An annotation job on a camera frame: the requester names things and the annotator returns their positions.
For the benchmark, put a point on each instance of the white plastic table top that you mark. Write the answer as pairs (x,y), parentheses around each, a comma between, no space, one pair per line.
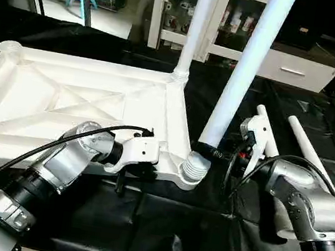
(64,97)

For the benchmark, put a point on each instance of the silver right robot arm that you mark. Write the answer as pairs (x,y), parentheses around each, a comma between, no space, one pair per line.
(307,203)

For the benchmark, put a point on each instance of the black work mat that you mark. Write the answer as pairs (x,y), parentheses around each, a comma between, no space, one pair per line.
(169,239)

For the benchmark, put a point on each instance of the white drawer unit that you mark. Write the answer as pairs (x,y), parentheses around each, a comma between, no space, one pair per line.
(295,70)

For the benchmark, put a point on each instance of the white glass door cabinet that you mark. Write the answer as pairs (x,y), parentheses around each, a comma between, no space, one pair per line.
(179,7)

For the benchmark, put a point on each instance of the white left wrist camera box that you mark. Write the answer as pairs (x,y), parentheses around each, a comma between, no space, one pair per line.
(142,150)

